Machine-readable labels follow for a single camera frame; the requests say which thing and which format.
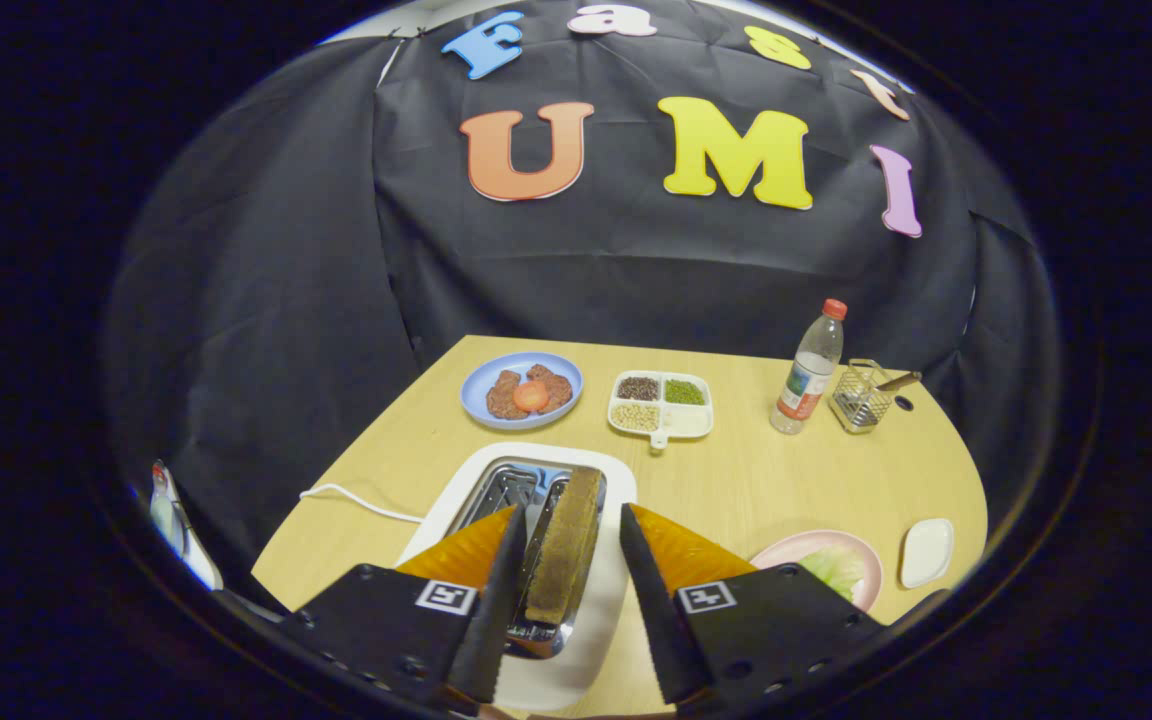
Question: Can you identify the metal wire utensil holder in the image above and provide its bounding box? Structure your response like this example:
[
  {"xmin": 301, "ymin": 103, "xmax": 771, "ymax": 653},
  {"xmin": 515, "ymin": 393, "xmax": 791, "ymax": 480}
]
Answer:
[{"xmin": 829, "ymin": 359, "xmax": 897, "ymax": 435}]

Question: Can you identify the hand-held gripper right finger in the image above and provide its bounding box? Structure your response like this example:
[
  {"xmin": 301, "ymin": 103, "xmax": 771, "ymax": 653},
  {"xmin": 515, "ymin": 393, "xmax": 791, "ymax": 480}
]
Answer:
[{"xmin": 620, "ymin": 503, "xmax": 887, "ymax": 706}]

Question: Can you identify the blue plate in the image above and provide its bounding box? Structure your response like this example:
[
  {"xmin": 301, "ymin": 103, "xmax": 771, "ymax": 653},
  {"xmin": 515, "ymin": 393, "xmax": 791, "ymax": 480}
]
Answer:
[{"xmin": 460, "ymin": 351, "xmax": 585, "ymax": 431}]

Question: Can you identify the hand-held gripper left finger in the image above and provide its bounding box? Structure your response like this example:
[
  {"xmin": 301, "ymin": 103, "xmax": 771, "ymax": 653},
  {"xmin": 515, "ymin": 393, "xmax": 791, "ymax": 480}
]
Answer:
[{"xmin": 281, "ymin": 503, "xmax": 529, "ymax": 706}]

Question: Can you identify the white toaster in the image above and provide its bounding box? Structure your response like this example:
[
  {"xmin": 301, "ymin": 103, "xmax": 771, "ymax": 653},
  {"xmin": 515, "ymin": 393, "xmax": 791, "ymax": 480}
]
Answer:
[{"xmin": 398, "ymin": 442, "xmax": 637, "ymax": 713}]

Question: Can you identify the green lettuce leaf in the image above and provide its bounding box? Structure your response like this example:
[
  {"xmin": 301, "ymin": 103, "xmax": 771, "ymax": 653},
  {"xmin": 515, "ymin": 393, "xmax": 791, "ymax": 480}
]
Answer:
[{"xmin": 796, "ymin": 546, "xmax": 867, "ymax": 603}]

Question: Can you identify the pink plate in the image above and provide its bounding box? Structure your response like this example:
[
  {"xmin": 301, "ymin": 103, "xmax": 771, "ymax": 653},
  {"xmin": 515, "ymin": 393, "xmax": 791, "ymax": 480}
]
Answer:
[{"xmin": 749, "ymin": 530, "xmax": 884, "ymax": 614}]

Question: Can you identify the white divided seed tray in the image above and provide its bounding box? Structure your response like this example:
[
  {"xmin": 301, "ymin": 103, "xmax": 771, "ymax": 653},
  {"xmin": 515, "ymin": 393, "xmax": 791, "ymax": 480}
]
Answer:
[{"xmin": 607, "ymin": 370, "xmax": 715, "ymax": 451}]

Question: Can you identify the brown meat piece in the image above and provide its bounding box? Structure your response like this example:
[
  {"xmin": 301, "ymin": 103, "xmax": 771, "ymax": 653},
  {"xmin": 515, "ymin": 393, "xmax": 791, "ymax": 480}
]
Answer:
[
  {"xmin": 528, "ymin": 364, "xmax": 574, "ymax": 414},
  {"xmin": 486, "ymin": 369, "xmax": 529, "ymax": 421}
]

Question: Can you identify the small white square dish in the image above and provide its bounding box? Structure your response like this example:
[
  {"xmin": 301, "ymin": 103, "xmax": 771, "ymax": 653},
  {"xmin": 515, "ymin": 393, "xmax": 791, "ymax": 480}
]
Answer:
[{"xmin": 899, "ymin": 518, "xmax": 955, "ymax": 590}]

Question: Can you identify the white toaster cable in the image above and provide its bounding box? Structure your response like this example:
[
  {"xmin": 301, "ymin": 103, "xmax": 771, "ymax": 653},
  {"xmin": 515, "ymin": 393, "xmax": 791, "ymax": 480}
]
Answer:
[{"xmin": 299, "ymin": 483, "xmax": 424, "ymax": 524}]

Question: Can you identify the black backdrop cloth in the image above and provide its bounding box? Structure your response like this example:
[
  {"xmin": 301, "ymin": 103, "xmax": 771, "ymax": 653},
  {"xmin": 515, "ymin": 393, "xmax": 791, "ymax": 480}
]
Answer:
[{"xmin": 106, "ymin": 0, "xmax": 1052, "ymax": 601}]

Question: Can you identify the plain toasted bread slice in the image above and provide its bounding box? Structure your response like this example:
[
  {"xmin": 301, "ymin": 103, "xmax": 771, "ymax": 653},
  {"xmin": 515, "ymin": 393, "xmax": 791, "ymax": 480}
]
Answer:
[{"xmin": 524, "ymin": 466, "xmax": 605, "ymax": 626}]

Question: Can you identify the clear red-capped water bottle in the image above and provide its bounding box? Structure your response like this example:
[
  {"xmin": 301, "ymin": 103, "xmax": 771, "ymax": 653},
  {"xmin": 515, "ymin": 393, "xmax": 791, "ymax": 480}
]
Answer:
[{"xmin": 770, "ymin": 299, "xmax": 849, "ymax": 436}]

